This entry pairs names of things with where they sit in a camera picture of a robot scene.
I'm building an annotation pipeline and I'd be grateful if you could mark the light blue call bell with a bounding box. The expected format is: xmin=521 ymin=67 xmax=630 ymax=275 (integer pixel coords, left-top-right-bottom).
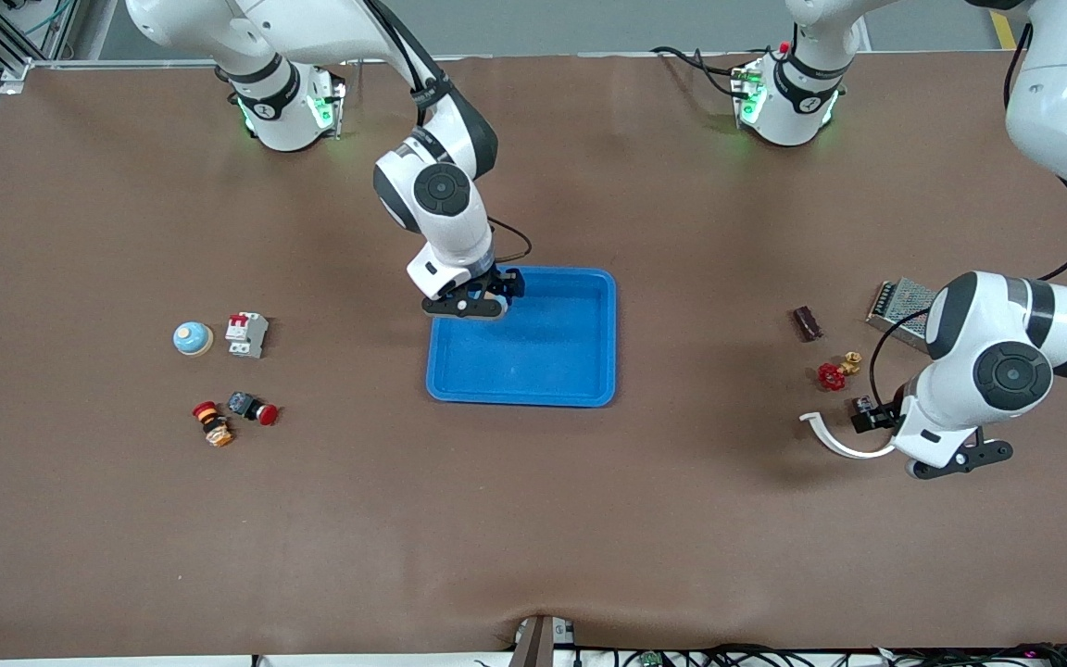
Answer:
xmin=172 ymin=321 xmax=214 ymax=359

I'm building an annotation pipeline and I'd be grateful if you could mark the white half-round pipe clamp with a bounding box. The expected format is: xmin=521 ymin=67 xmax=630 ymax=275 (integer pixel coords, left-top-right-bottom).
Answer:
xmin=798 ymin=410 xmax=900 ymax=460

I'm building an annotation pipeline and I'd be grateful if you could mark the black cable bundle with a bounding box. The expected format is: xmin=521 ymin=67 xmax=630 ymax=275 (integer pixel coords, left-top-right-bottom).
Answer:
xmin=580 ymin=642 xmax=1067 ymax=667

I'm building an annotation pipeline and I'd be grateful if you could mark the black emergency stop red button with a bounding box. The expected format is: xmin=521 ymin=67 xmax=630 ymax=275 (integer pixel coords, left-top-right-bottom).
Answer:
xmin=226 ymin=391 xmax=280 ymax=427

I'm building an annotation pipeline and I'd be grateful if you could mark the brown table edge bracket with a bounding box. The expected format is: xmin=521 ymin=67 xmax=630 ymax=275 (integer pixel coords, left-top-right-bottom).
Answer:
xmin=510 ymin=615 xmax=576 ymax=667

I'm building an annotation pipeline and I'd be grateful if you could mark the brown table cover mat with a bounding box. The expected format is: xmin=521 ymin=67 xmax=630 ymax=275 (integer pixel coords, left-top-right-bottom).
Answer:
xmin=0 ymin=51 xmax=1067 ymax=661

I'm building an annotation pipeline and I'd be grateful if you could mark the white circuit breaker red switch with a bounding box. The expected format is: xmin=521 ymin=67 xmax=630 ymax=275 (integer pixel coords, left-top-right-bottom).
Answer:
xmin=224 ymin=311 xmax=270 ymax=359

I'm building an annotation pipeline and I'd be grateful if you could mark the metal mesh power supply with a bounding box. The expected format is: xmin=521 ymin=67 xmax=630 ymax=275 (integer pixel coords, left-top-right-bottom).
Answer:
xmin=865 ymin=277 xmax=937 ymax=353

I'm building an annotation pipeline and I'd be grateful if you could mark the blue plastic tray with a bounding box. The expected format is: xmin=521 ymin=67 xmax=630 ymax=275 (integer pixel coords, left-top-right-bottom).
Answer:
xmin=426 ymin=266 xmax=618 ymax=409

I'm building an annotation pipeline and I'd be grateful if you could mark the orange red push button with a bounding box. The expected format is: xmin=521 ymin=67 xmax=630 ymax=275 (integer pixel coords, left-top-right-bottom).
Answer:
xmin=192 ymin=400 xmax=236 ymax=448

